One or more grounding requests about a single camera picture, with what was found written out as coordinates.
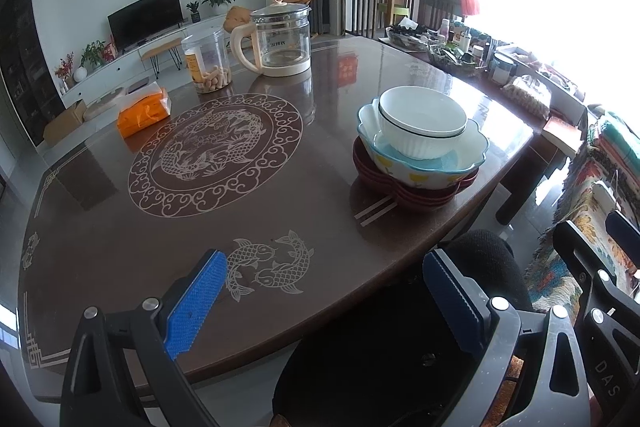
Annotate red flower-shaped plate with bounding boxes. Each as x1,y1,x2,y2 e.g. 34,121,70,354
352,138,480,212

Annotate blue white scalloped bowl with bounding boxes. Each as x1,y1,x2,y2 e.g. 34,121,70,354
357,98,489,190

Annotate white bowl black rim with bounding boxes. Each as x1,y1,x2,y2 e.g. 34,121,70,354
378,86,468,160

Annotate folded colourful towels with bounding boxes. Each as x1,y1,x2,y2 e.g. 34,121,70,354
589,112,639,197

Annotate clear egg carton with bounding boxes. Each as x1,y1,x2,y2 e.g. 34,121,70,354
501,75,551,120

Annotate glass jar dark lid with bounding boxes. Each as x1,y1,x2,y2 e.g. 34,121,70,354
490,52,516,87

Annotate green glass tray with items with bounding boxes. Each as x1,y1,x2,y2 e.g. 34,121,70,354
427,43,480,78

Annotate cardboard box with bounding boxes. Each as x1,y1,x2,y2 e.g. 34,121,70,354
43,100,87,147

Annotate orange tissue pack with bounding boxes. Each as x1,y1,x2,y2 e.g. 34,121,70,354
116,81,171,139

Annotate clear tray dark items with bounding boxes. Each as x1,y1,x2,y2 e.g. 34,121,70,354
385,17,437,52

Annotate white tv cabinet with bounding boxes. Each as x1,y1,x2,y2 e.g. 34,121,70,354
62,15,224,107

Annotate small wooden bench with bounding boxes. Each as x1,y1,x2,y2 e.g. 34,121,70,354
140,38,183,79

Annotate clear plastic snack jar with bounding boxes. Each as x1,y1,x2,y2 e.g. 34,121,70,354
181,27,232,94

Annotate black flat television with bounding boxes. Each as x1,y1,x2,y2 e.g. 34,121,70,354
107,0,183,52

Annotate wooden slatted bed frame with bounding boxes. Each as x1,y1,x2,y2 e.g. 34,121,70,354
340,0,464,39

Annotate glass kettle cream handle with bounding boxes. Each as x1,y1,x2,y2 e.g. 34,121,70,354
230,3,311,78

